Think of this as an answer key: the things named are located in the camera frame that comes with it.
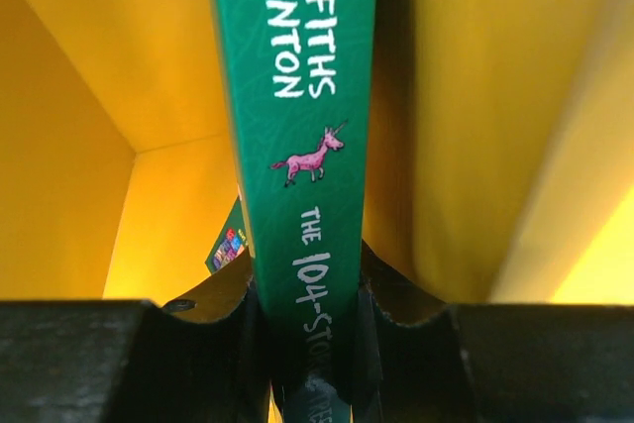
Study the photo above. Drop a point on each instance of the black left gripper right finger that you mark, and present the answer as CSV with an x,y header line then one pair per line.
x,y
420,359

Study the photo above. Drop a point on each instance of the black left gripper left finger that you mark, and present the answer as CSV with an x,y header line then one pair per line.
x,y
199,358

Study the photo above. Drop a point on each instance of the green 104-storey treehouse book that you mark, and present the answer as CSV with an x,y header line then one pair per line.
x,y
297,76

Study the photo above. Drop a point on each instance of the yellow two-compartment shelf box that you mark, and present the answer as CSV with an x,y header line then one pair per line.
x,y
500,153

